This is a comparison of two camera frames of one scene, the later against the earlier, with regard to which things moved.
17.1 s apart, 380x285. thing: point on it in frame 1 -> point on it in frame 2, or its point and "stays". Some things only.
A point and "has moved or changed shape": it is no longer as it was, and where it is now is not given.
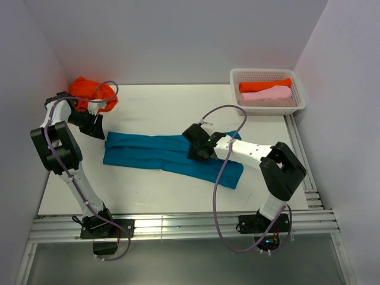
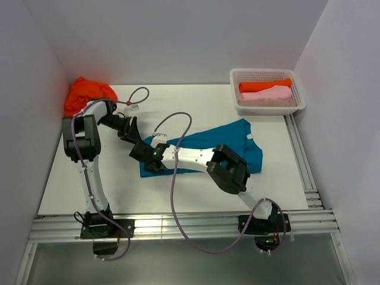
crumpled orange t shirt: x=84 y=91 stays
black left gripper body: x=85 y=122 -> x=119 y=124
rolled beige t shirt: x=267 y=103 stays
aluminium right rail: x=312 y=196 stays
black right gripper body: x=194 y=154 -> x=146 y=167
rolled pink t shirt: x=274 y=92 stays
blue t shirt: x=168 y=152 has moved or changed shape
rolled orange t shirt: x=253 y=86 stays
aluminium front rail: x=65 y=228 stays
